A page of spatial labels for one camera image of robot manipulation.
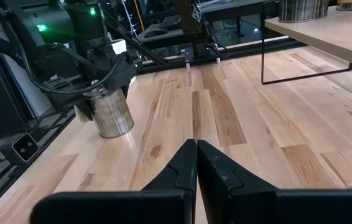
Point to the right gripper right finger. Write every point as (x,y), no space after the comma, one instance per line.
(272,208)

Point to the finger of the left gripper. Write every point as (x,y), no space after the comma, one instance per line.
(84,110)
(127,88)

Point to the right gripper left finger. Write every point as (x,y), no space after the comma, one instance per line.
(117,208)

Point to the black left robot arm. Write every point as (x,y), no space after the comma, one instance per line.
(82,28)

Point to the black computer mouse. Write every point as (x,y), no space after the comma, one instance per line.
(159,31)

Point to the wooden shelf with black legs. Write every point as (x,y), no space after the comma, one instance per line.
(334,37)

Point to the small black camera box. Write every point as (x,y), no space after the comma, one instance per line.
(25,147)

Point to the black metal rig frame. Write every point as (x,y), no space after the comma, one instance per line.
(250,51)

